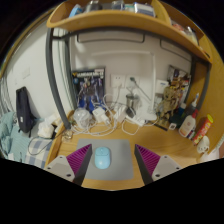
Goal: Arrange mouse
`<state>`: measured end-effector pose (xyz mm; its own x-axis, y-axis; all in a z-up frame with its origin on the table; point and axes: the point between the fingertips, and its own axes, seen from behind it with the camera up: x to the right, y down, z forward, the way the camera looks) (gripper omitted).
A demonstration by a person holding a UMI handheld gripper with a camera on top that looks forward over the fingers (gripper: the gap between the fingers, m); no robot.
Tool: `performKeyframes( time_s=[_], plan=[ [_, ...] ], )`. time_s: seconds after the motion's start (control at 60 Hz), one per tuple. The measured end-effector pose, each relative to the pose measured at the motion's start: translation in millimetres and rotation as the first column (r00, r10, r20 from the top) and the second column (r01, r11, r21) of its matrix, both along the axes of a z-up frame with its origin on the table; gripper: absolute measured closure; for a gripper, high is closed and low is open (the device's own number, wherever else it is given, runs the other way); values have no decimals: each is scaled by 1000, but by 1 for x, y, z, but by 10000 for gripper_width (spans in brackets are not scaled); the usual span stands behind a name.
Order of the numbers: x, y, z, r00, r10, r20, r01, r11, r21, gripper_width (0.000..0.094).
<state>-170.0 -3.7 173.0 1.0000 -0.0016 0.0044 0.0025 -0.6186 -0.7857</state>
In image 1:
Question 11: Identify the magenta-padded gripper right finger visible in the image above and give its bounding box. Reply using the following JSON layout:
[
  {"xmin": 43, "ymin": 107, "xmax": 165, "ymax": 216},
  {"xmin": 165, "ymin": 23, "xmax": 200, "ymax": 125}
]
[{"xmin": 134, "ymin": 143, "xmax": 183, "ymax": 185}]

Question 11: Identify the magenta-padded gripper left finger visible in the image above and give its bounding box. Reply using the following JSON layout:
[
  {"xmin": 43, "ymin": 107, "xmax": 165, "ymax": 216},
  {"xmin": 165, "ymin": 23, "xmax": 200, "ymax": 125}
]
[{"xmin": 44, "ymin": 143, "xmax": 93, "ymax": 186}]

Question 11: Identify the light blue computer mouse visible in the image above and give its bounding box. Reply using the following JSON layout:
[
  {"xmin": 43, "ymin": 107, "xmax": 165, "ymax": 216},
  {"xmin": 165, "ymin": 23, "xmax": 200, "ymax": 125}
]
[{"xmin": 94, "ymin": 146, "xmax": 113, "ymax": 170}]

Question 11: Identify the grey mouse pad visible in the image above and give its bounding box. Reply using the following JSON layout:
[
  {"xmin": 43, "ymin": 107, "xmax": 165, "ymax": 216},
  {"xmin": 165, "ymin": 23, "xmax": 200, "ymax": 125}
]
[{"xmin": 75, "ymin": 138, "xmax": 135, "ymax": 182}]

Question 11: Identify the small clear plastic bag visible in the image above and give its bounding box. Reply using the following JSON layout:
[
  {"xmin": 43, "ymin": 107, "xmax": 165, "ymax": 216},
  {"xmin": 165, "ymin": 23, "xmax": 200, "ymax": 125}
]
[{"xmin": 61, "ymin": 129, "xmax": 74, "ymax": 143}]

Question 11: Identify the blue plaid bedding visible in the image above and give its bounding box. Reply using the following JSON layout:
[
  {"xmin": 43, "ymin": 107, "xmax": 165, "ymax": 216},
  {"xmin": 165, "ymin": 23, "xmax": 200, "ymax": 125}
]
[{"xmin": 24, "ymin": 136, "xmax": 54, "ymax": 169}]

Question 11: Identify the white power strip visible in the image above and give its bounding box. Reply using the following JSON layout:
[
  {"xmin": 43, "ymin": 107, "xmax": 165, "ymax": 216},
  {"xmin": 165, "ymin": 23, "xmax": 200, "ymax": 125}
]
[{"xmin": 124, "ymin": 114, "xmax": 146, "ymax": 127}]

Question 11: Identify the clear domed plastic cup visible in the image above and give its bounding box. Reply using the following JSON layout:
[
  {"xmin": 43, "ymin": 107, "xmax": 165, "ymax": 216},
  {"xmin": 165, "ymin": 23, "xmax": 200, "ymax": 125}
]
[{"xmin": 73, "ymin": 107, "xmax": 92, "ymax": 129}]

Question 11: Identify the white crumpled tissue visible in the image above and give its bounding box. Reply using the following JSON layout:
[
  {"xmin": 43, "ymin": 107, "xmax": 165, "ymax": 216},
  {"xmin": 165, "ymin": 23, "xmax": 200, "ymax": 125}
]
[{"xmin": 37, "ymin": 114, "xmax": 63, "ymax": 139}]

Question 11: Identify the dark green round container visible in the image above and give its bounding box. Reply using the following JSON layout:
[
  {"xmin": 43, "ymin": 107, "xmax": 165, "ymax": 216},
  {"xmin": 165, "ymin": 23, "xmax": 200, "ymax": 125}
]
[{"xmin": 169, "ymin": 113, "xmax": 183, "ymax": 129}]

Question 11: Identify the small white charger cube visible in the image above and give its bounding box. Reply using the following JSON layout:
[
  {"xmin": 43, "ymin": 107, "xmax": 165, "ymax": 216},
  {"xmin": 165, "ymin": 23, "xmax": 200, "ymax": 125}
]
[{"xmin": 92, "ymin": 106, "xmax": 110, "ymax": 125}]

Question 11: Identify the white red-capped lotion bottle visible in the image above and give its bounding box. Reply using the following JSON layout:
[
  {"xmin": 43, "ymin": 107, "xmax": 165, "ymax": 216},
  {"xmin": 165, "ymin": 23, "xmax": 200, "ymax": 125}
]
[{"xmin": 178, "ymin": 109, "xmax": 198, "ymax": 138}]

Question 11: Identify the black power adapter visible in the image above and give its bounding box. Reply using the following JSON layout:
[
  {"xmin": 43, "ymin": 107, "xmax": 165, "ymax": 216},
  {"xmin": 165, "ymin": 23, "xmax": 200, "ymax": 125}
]
[{"xmin": 125, "ymin": 106, "xmax": 136, "ymax": 118}]

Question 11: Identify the large white power adapter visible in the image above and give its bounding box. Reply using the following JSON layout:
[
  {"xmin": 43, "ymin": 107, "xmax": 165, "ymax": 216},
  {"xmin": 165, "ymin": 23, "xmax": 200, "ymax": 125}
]
[{"xmin": 113, "ymin": 105, "xmax": 127, "ymax": 123}]

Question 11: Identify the white mug with face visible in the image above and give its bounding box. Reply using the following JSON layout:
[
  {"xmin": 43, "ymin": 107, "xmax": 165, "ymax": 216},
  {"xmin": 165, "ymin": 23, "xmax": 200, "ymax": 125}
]
[{"xmin": 196, "ymin": 134, "xmax": 211, "ymax": 155}]

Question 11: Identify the brown brick tree figure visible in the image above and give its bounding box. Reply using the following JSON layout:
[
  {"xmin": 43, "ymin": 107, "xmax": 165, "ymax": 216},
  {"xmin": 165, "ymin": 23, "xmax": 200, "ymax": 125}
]
[{"xmin": 157, "ymin": 85, "xmax": 183, "ymax": 129}]

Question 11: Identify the metal cup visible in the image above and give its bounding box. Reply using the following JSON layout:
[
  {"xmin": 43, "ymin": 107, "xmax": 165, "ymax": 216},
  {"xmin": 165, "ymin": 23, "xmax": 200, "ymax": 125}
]
[{"xmin": 125, "ymin": 93, "xmax": 140, "ymax": 111}]

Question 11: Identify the red chips can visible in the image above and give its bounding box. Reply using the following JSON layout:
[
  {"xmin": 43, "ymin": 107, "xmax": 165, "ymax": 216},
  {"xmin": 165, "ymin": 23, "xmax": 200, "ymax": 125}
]
[{"xmin": 192, "ymin": 114, "xmax": 214, "ymax": 146}]

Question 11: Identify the teal cloth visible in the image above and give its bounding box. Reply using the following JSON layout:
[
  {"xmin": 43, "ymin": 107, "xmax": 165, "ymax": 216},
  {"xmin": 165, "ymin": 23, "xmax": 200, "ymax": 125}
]
[{"xmin": 0, "ymin": 111, "xmax": 32, "ymax": 158}]

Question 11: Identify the robot model kit box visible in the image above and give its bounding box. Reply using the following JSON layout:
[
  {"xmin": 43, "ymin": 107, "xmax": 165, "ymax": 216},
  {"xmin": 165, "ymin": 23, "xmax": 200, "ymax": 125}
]
[{"xmin": 71, "ymin": 66, "xmax": 107, "ymax": 113}]

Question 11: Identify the black hanging bag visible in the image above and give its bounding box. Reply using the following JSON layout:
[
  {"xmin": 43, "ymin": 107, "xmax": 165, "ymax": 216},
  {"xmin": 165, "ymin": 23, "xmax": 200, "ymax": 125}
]
[{"xmin": 15, "ymin": 86, "xmax": 36, "ymax": 134}]

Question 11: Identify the wooden shelf unit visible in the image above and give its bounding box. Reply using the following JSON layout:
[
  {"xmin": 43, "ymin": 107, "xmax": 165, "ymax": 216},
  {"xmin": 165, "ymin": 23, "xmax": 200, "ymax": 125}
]
[{"xmin": 46, "ymin": 0, "xmax": 214, "ymax": 64}]

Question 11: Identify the white charging cable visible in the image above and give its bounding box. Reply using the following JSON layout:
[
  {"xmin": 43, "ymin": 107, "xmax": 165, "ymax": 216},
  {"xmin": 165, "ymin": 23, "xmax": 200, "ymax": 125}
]
[{"xmin": 71, "ymin": 94, "xmax": 148, "ymax": 136}]

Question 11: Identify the black power cable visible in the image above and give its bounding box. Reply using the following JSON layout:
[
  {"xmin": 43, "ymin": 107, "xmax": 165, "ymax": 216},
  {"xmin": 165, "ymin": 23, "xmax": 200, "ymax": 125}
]
[{"xmin": 130, "ymin": 77, "xmax": 152, "ymax": 102}]

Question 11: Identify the white wall box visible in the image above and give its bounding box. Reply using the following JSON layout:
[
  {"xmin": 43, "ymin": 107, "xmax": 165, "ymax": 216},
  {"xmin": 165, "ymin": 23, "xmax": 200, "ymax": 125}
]
[{"xmin": 155, "ymin": 79, "xmax": 170, "ymax": 96}]

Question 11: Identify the grey metal frame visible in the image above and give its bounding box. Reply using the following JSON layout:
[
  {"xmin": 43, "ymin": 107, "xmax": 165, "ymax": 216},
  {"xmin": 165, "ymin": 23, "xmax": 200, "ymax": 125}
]
[{"xmin": 45, "ymin": 26, "xmax": 213, "ymax": 130}]

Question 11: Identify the white wall socket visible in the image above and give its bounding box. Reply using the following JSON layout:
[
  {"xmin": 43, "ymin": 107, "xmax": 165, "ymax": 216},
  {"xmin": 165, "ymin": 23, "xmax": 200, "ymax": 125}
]
[
  {"xmin": 125, "ymin": 75, "xmax": 141, "ymax": 88},
  {"xmin": 110, "ymin": 73, "xmax": 126, "ymax": 89}
]

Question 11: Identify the wall picture collage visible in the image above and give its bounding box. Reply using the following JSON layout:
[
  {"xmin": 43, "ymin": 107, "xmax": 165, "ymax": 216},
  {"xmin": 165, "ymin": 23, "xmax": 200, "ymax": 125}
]
[{"xmin": 166, "ymin": 64, "xmax": 192, "ymax": 93}]

